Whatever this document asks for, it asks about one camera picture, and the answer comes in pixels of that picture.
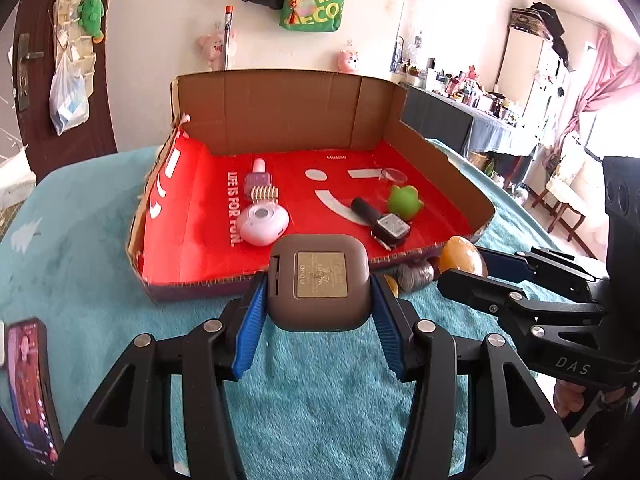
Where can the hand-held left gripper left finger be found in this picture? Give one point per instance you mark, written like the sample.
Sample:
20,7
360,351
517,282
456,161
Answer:
250,320

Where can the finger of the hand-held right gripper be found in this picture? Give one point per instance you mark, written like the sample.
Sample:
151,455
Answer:
500,263
475,287

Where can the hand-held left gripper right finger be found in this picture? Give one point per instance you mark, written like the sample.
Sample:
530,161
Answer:
387,325

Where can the orange egg-shaped stone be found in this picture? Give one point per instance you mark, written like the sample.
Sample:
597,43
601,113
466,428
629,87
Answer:
460,256

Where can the brown rounded square case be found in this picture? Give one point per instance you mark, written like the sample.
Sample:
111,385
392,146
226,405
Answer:
285,310

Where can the black square compact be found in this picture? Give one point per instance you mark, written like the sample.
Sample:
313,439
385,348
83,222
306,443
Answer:
392,230

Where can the pink round case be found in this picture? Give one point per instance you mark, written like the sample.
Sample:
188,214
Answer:
262,225

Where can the green rubber toy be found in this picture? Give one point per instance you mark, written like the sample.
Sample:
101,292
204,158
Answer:
404,204

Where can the black tube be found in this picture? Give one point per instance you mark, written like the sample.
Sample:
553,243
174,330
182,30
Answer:
362,206

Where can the cardboard box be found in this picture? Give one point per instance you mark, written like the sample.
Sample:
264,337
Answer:
280,110

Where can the person's right hand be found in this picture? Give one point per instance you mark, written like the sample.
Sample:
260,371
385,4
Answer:
567,400

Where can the wooden stool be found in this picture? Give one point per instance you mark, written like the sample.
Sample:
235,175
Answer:
562,200

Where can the red smiley-print bag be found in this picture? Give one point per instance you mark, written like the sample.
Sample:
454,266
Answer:
310,230

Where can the table with dark cloth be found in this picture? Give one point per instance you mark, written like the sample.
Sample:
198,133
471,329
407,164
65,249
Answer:
440,120

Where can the row of cosmetics bottles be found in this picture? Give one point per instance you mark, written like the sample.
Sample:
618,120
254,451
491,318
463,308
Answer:
470,92

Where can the teal plush blanket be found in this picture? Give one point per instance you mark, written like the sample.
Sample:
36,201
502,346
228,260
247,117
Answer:
75,240

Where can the pink curtain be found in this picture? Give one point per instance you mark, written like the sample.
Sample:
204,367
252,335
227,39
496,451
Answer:
595,95

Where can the white wardrobe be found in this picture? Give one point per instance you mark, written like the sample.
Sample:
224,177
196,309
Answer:
525,70

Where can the smartphone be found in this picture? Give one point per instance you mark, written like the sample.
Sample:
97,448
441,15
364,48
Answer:
30,385

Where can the pink pig plush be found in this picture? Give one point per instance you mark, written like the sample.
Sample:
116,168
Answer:
350,61
212,49

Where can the orange-capped marker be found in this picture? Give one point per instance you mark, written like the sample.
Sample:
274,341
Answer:
229,40

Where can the dark brown door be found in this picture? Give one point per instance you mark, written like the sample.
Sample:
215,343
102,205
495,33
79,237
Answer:
35,135

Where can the translucent plastic bag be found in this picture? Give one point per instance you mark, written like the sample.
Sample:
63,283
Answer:
67,100

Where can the green tote bag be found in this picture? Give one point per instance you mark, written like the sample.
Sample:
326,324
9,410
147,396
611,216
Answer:
320,10

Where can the red tassel charm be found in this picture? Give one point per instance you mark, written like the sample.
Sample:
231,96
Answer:
292,10

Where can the green plush toy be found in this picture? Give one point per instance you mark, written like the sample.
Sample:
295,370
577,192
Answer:
92,12

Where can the clear hanging pocket organizer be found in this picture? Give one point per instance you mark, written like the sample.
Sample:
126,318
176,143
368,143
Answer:
67,25

